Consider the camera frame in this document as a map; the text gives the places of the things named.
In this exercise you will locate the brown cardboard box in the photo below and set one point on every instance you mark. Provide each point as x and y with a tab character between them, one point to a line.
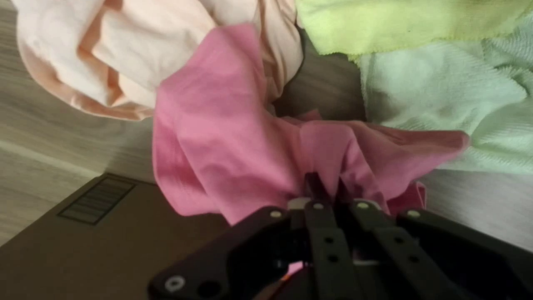
110	251

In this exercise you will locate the yellow-green towel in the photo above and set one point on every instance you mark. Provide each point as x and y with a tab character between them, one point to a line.
400	22

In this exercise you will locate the peach shirt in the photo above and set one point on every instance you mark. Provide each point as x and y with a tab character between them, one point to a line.
122	51

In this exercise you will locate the pink shirt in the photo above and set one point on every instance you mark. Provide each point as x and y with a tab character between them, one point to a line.
233	144

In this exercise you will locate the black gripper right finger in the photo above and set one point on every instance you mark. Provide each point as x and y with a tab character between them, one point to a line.
400	251

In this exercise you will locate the cream white towel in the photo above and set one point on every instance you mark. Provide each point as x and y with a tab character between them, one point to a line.
455	94

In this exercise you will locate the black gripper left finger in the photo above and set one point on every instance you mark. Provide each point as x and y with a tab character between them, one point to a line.
326	251

